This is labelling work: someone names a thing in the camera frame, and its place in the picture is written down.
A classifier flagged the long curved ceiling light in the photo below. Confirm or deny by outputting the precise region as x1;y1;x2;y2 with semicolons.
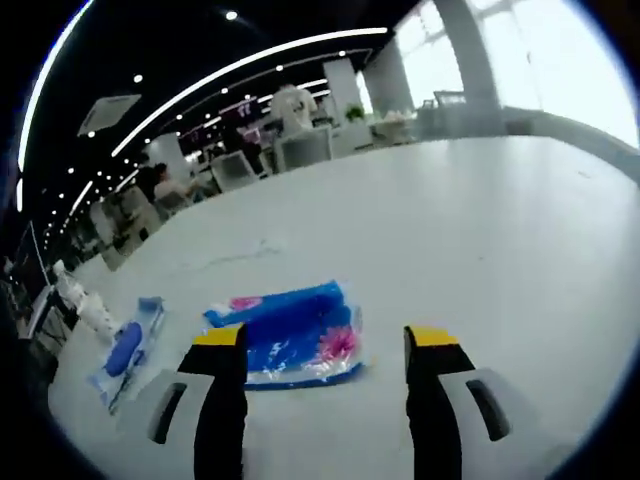
109;26;390;157

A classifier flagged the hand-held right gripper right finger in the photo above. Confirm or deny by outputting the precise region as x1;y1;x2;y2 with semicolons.
403;326;552;480

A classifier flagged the clear plastic bottle item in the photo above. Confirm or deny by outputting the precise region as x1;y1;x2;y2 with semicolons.
51;259;87;314

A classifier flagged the white side desk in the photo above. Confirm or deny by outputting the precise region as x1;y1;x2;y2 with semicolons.
27;283;67;347

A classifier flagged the group of ceiling downlights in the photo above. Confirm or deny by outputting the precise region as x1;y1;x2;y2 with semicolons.
42;9;351;241

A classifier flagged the large window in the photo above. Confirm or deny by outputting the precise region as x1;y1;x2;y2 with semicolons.
469;0;640;147

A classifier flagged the clear blue packet item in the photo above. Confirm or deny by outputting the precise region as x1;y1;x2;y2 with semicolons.
88;295;169;418

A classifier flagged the straight ceiling light strip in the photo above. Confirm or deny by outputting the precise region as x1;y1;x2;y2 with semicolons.
16;0;96;174

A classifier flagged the white mesh office chair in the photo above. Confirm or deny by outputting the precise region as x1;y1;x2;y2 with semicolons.
98;189;152;272

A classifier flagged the ceiling air conditioner vent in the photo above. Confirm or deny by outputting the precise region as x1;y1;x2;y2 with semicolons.
76;93;143;138

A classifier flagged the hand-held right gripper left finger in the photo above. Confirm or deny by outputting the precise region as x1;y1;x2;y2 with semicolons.
106;323;249;480

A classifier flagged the narrow window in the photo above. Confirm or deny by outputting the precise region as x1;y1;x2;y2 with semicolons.
393;0;467;112

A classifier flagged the blue pink packet item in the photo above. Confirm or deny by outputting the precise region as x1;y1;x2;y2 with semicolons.
201;278;370;393

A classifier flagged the white table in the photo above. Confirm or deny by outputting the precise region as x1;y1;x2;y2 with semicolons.
47;134;640;480

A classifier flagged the white cylinder item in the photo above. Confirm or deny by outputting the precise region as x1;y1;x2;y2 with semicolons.
74;291;122;344

